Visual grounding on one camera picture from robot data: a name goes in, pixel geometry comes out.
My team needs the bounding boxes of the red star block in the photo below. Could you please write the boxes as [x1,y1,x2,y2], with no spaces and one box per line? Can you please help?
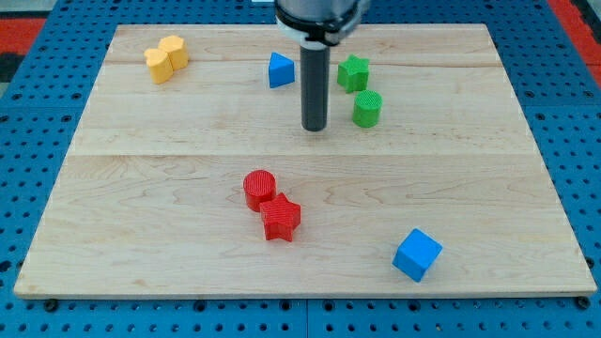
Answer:
[259,192,301,242]

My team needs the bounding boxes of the green star block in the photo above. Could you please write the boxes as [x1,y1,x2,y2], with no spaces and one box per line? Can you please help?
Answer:
[337,54,370,93]

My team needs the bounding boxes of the red cylinder block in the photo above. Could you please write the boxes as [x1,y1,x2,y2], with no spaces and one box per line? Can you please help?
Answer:
[243,170,277,212]

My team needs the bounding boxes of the green cylinder block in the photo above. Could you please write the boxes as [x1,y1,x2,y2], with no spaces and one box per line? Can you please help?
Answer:
[352,90,383,128]

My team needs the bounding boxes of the blue triangle block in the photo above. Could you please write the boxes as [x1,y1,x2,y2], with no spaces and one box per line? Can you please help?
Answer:
[268,52,296,88]

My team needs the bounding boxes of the light wooden board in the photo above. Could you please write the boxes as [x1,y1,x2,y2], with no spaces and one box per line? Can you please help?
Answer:
[14,24,597,300]

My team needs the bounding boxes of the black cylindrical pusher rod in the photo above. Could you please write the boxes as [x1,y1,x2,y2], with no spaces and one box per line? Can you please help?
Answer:
[300,47,330,131]

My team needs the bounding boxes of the blue cube block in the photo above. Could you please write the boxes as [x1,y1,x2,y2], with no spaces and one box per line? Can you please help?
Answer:
[392,228,442,283]

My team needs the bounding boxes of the yellow heart block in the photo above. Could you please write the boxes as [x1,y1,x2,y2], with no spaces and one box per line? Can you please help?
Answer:
[144,48,174,85]

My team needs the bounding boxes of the yellow hexagon block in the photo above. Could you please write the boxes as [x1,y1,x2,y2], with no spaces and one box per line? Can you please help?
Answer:
[159,35,189,70]

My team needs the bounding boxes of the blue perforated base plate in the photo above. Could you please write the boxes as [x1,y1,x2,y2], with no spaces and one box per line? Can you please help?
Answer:
[1,0,600,337]

